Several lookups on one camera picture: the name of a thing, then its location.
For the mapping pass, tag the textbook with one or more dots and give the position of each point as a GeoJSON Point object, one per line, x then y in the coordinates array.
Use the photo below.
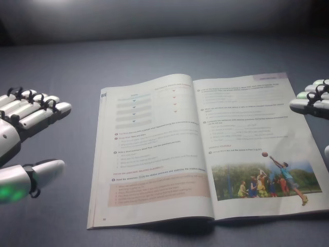
{"type": "Point", "coordinates": [159, 154]}

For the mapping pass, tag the grey table cloth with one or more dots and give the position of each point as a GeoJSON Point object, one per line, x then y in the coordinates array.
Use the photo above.
{"type": "Point", "coordinates": [164, 59]}

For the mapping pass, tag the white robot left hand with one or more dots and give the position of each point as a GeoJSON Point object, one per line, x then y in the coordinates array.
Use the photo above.
{"type": "Point", "coordinates": [15, 109]}

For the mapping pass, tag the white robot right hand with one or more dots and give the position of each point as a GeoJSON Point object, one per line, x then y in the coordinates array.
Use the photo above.
{"type": "Point", "coordinates": [317, 104]}

